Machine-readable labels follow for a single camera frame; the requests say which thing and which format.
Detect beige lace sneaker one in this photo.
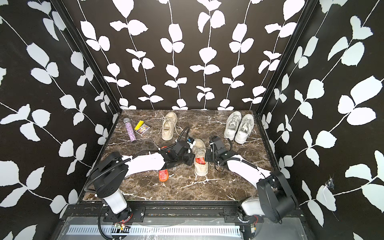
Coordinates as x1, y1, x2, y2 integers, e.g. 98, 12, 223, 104
161, 112, 178, 141
192, 139, 209, 177

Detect red orange insole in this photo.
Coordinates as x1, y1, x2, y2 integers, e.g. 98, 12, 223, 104
159, 170, 169, 182

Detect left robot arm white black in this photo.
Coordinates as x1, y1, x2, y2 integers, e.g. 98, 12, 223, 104
84, 127, 195, 215

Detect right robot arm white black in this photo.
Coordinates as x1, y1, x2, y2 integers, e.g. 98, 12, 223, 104
206, 136, 299, 223

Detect white sneaker inner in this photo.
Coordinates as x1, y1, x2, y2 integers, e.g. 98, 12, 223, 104
224, 111, 242, 141

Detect white sneaker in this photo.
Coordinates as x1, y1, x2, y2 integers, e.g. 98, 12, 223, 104
224, 111, 242, 141
235, 114, 255, 144

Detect white sneaker outer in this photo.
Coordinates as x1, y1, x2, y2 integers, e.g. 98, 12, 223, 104
235, 114, 255, 144

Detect purple card box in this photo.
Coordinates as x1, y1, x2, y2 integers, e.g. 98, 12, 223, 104
136, 124, 150, 136

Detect yellow small block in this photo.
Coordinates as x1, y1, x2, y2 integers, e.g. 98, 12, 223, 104
135, 121, 144, 131

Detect purple glitter bottle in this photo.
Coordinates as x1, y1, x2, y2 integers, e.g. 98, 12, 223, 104
123, 118, 137, 142

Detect white ventilation grille strip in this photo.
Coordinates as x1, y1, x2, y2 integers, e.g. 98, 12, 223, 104
65, 224, 242, 237

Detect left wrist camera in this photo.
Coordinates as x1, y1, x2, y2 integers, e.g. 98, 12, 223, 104
186, 137, 195, 149

